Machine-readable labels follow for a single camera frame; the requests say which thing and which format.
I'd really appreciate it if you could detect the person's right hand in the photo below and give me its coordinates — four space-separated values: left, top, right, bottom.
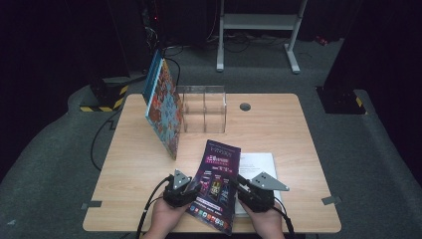
240 201 286 236

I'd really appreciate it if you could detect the tangle of black cables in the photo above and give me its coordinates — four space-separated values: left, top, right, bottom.
207 31 290 54

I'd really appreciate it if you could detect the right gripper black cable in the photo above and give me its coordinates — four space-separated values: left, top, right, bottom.
273 197 297 239

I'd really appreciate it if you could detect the white metal stand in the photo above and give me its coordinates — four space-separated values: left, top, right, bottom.
216 0 308 75

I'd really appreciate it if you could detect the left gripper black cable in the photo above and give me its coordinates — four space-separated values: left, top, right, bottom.
135 175 173 239

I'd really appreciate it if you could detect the light blue picture book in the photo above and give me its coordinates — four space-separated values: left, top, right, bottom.
144 58 184 161

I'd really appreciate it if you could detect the purple magazine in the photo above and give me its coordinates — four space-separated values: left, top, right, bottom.
185 138 242 237

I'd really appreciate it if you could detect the thin black floor cable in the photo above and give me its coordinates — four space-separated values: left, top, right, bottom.
90 109 122 172

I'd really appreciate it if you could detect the looped black floor cable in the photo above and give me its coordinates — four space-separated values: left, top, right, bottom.
165 57 182 88

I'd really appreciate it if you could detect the grey tape strip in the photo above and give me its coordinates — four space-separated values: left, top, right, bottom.
81 200 104 211
320 195 342 205

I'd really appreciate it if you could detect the clear acrylic book holder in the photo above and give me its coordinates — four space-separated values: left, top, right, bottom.
177 85 228 134

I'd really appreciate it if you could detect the person's left hand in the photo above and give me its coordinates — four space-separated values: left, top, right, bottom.
147 198 192 235

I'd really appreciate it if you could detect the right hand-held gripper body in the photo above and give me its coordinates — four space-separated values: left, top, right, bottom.
238 171 291 213

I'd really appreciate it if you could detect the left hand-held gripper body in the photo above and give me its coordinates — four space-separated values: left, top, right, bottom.
162 168 197 208

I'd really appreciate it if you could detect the dark blue picture book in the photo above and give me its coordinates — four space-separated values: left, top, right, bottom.
141 49 163 104

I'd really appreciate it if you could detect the black equipment rack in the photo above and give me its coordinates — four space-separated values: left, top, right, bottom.
105 0 167 76

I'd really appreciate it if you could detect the black yellow striped stand base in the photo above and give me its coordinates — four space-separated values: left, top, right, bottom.
316 86 367 116
79 78 129 114

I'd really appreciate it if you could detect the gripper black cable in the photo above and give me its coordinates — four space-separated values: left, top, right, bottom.
135 175 173 239
273 197 297 239

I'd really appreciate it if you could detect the white book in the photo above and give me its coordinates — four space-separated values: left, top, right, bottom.
233 152 283 218

